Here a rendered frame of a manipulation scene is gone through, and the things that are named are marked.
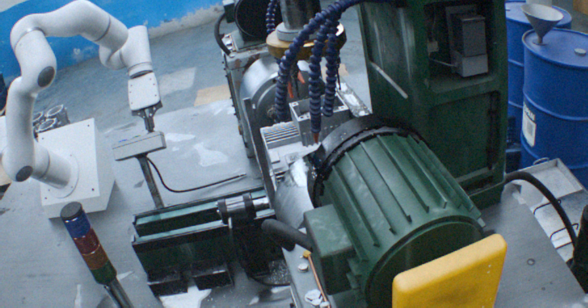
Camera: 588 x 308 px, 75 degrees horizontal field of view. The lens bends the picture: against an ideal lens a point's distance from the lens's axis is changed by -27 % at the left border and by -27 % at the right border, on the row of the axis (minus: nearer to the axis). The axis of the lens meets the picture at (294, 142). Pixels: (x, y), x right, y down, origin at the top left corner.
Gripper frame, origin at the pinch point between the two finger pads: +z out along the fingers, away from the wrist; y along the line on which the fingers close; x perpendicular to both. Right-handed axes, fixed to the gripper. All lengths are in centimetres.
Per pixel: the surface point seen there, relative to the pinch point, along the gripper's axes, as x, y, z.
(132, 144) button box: -3.5, -6.4, 4.5
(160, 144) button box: -3.5, 2.7, 7.0
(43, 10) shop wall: 476, -235, -297
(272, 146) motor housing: -26.3, 32.4, 16.4
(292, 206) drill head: -52, 32, 29
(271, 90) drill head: -7.3, 37.1, 0.9
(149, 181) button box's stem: 4.5, -4.9, 16.2
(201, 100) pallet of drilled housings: 245, 5, -43
